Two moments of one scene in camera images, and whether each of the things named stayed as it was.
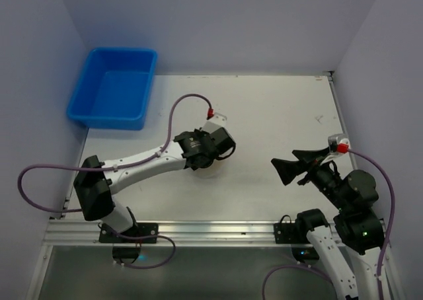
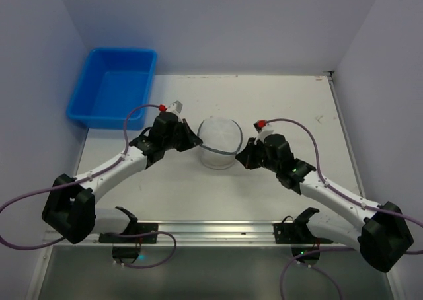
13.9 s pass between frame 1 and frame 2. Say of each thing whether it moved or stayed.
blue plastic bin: stayed
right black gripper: moved
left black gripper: moved
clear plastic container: moved
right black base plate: stayed
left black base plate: stayed
